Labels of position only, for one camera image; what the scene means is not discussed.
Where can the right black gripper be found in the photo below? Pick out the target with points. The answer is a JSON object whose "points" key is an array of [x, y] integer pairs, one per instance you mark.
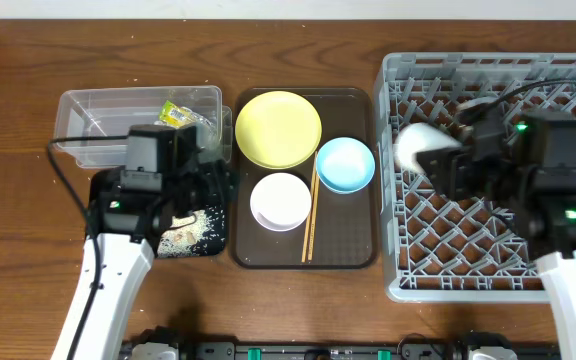
{"points": [[456, 166]]}

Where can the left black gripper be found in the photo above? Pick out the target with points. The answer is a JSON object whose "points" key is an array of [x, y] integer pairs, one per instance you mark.
{"points": [[216, 185]]}

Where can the pile of rice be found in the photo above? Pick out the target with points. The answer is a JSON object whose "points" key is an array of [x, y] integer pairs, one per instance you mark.
{"points": [[203, 233]]}

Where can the white cup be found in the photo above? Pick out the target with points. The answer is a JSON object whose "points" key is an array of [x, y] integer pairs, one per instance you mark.
{"points": [[416, 138]]}

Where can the green snack wrapper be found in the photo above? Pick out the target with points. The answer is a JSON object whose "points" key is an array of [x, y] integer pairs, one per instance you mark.
{"points": [[178, 116]]}

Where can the white bowl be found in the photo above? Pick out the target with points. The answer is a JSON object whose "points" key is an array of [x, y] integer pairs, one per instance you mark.
{"points": [[280, 202]]}

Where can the light blue bowl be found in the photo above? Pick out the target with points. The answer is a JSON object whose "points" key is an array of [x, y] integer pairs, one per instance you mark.
{"points": [[345, 165]]}

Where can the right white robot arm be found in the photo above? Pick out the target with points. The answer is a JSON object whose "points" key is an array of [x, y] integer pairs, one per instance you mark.
{"points": [[534, 178]]}

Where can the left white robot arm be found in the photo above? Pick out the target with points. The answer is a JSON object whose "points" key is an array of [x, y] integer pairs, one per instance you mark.
{"points": [[104, 296]]}

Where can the black waste tray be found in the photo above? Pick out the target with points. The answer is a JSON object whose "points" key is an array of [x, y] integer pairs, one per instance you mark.
{"points": [[130, 210]]}

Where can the grey dishwasher rack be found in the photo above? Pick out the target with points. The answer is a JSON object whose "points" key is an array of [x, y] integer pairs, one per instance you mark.
{"points": [[435, 249]]}

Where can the yellow plate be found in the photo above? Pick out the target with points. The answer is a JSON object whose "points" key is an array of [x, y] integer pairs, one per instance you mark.
{"points": [[278, 129]]}

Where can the right wooden chopstick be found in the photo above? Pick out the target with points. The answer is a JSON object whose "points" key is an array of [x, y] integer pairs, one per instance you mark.
{"points": [[311, 238]]}

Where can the wooden chopstick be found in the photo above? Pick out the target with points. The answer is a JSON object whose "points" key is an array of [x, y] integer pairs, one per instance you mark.
{"points": [[309, 216], [311, 238]]}

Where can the left wooden chopstick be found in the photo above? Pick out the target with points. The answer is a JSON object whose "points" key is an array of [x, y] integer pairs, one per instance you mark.
{"points": [[309, 216]]}

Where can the clear plastic bin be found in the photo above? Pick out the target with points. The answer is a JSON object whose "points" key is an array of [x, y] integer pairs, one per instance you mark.
{"points": [[100, 119]]}

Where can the brown serving tray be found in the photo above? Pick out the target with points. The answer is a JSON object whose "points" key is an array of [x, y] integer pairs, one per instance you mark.
{"points": [[346, 226]]}

